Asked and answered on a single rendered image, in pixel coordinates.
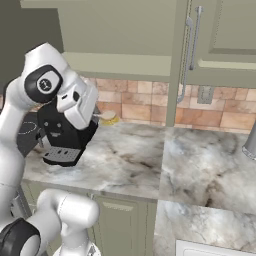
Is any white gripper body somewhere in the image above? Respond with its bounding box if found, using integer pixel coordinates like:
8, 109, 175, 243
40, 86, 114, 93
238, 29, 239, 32
64, 78, 100, 131

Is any narrow olive cabinet door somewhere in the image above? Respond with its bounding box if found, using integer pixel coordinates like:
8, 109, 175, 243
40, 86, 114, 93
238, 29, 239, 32
165, 0, 193, 128

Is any olive base cabinet door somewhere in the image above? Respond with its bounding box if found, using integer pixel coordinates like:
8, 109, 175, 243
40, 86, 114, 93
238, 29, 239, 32
90, 194, 149, 256

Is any olive panelled cabinet door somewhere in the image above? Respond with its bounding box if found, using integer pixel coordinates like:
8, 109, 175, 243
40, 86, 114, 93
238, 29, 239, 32
185, 0, 256, 89

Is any white sink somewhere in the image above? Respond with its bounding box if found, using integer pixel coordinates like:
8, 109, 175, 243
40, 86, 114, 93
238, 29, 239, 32
174, 239, 256, 256

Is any yellow and beige round object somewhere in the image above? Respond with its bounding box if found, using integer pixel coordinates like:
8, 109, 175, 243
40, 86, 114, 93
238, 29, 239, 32
93, 109, 121, 127

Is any black coffee machine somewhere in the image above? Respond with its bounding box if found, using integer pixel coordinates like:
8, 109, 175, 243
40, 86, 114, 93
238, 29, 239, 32
35, 99, 100, 168

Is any black hob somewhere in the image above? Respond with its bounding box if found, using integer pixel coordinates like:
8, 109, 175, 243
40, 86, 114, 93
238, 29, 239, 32
15, 111, 46, 158

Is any dark grey range hood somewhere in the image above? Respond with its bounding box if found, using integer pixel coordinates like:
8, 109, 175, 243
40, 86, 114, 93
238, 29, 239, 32
0, 0, 65, 95

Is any olive wall cabinet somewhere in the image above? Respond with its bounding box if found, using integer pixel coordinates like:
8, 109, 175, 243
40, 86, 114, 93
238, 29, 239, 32
19, 0, 178, 83

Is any pale base cabinet handle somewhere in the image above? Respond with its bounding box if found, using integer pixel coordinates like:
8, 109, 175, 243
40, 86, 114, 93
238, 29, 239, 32
100, 201, 135, 212

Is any curved grey door handle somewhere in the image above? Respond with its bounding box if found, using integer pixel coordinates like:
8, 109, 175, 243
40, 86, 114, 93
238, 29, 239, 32
176, 16, 195, 104

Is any grey wall socket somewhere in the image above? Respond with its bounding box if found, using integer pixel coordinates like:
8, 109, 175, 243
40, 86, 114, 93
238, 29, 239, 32
196, 85, 215, 105

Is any straight grey door handle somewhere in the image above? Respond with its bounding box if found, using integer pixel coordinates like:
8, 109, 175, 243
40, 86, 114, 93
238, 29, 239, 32
189, 5, 204, 71

